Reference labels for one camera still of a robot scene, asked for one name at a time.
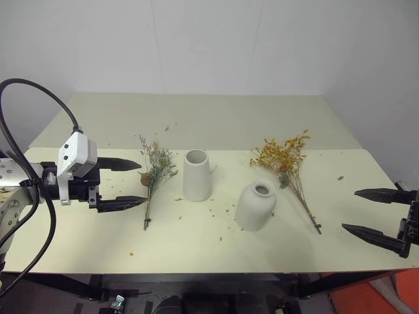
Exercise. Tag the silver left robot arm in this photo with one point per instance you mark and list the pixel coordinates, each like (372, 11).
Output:
(13, 202)

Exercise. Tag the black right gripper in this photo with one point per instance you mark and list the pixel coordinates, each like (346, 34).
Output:
(414, 229)

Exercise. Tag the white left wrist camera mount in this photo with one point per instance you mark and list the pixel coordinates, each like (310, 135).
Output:
(76, 151)

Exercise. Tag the small silver metal clamp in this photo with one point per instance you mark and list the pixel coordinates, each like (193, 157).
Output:
(118, 301)

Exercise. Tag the tall conical white vase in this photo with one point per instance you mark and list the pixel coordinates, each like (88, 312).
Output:
(196, 181)

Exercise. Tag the yellow dried flower bunch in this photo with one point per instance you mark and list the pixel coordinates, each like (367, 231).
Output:
(286, 158)

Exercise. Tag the orange red plastic object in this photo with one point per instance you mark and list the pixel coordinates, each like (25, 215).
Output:
(357, 294)

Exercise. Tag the dark rounded shape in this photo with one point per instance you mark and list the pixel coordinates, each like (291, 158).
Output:
(169, 305)

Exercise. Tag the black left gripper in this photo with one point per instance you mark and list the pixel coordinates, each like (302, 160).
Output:
(82, 188)

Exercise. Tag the black table frame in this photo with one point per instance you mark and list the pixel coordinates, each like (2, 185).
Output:
(65, 284)

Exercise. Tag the green pink dried flower bunch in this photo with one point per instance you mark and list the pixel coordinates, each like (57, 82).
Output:
(156, 168)

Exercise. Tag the round shouldered white vase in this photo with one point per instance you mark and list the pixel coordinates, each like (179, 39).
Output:
(253, 209)

